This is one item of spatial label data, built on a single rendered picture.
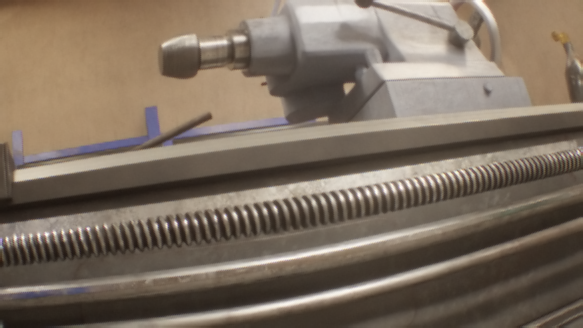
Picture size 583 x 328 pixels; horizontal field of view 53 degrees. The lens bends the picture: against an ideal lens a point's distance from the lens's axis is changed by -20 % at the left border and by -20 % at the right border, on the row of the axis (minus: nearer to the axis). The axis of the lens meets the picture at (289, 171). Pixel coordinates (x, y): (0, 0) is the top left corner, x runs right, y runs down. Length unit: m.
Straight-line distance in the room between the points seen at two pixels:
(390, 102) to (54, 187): 0.57
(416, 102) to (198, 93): 3.47
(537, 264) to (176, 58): 0.72
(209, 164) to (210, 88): 3.68
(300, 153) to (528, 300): 0.45
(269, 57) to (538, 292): 0.64
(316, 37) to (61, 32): 3.65
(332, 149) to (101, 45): 3.81
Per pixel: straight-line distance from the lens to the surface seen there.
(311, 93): 1.33
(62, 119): 4.44
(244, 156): 0.91
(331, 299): 0.83
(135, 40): 4.69
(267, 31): 1.23
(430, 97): 1.17
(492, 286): 1.04
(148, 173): 0.89
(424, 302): 0.98
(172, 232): 0.80
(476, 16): 1.45
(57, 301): 0.78
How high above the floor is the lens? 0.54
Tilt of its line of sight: 15 degrees up
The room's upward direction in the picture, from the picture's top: 13 degrees counter-clockwise
